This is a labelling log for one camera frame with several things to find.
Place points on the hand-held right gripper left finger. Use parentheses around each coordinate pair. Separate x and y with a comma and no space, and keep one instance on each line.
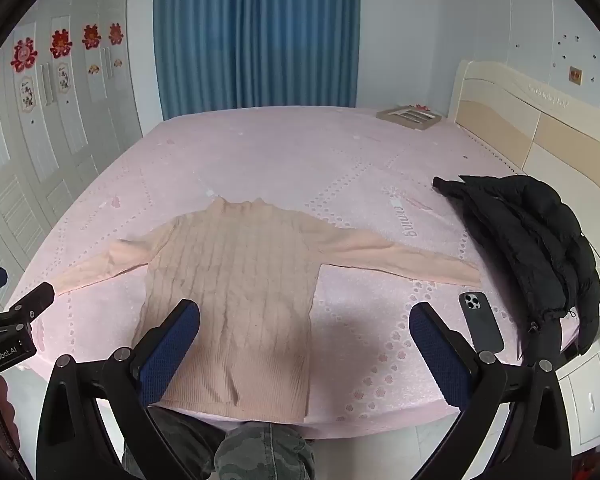
(172,350)

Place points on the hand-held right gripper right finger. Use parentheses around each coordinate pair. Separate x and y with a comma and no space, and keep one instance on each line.
(440,355)

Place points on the pink knitted sweater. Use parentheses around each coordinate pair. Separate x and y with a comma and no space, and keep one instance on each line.
(230,285)

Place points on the person's left hand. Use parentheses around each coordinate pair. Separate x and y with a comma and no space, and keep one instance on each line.
(1,407)

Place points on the dark smartphone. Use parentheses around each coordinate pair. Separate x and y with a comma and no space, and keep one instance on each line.
(480,320)

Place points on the camouflage pants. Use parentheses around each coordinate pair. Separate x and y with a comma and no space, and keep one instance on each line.
(260,452)

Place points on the black puffer jacket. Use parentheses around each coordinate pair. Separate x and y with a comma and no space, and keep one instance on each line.
(530,230)

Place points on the white nightstand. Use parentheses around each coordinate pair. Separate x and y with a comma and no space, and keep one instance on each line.
(587,400)

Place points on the white wardrobe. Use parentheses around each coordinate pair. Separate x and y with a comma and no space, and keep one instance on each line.
(70,135)

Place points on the scroll picture sticker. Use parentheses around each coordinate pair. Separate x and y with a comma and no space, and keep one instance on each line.
(28,95)
(63,78)

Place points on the pink patterned bed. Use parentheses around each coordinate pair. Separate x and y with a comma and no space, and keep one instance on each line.
(280,160)

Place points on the red paper cutout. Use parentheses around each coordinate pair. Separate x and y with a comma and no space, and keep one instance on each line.
(92,36)
(115,33)
(61,44)
(24,55)

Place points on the cream bed headboard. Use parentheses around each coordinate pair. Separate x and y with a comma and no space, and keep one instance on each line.
(530,125)

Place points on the blue curtain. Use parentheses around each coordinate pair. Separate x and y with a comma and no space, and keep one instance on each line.
(255,35)

